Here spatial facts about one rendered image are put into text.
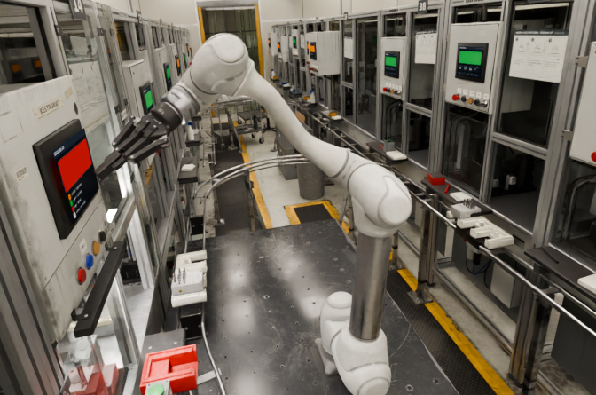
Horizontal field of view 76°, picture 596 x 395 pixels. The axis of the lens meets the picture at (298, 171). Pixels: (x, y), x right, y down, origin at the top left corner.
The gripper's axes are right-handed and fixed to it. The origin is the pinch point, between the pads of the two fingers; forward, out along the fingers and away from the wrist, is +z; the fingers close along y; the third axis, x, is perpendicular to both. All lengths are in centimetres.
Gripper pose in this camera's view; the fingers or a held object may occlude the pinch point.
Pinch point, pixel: (109, 165)
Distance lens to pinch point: 101.6
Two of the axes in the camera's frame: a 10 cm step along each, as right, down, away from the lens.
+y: 8.1, 5.3, -2.3
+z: -5.8, 6.9, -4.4
